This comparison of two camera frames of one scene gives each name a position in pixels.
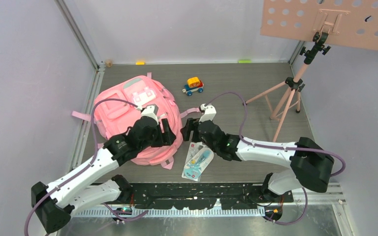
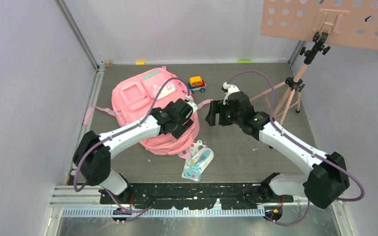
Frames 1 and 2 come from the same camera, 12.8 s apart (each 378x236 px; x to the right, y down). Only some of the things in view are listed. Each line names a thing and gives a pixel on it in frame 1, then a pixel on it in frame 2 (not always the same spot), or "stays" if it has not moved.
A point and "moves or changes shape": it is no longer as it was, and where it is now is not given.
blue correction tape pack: x=194 y=169 stays
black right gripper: x=192 y=125 -> x=217 y=106
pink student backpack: x=115 y=110 moves or changes shape
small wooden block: x=109 y=63 stays
